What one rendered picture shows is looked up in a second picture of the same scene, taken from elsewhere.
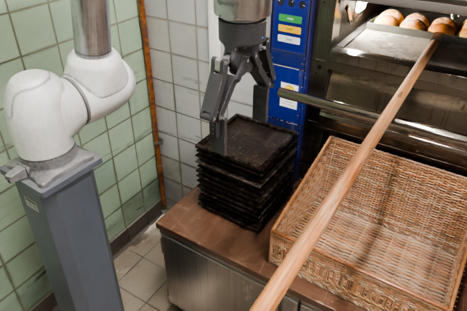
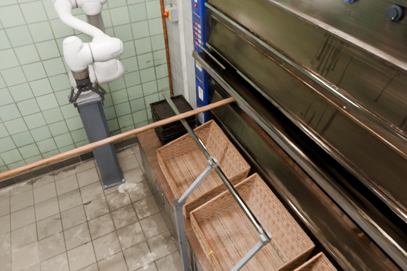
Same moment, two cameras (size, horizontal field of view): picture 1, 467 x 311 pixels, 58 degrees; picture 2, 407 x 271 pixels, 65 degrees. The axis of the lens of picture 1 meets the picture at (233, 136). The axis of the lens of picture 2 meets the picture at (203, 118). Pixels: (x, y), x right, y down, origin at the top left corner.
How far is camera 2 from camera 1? 152 cm
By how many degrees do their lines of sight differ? 28
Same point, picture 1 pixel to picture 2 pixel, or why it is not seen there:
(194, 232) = (143, 140)
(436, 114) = (240, 126)
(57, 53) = not seen: hidden behind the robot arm
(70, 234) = (87, 123)
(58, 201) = (82, 109)
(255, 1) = (76, 75)
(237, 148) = (164, 111)
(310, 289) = (163, 179)
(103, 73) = (102, 68)
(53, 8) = (115, 29)
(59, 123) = not seen: hidden behind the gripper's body
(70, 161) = (88, 97)
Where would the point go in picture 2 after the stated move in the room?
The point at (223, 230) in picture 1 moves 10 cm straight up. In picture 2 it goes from (154, 144) to (153, 135)
